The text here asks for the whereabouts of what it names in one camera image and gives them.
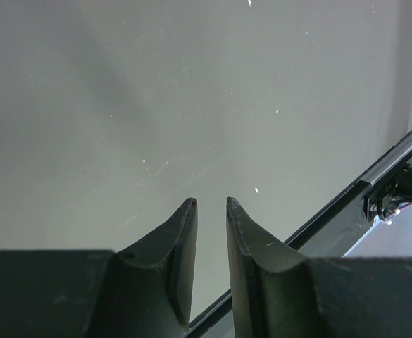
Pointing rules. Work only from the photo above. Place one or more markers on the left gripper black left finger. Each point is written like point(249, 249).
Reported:
point(145, 290)

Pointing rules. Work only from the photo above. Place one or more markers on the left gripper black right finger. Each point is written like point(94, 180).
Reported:
point(278, 292)

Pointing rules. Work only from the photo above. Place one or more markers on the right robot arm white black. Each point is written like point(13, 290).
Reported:
point(391, 190)

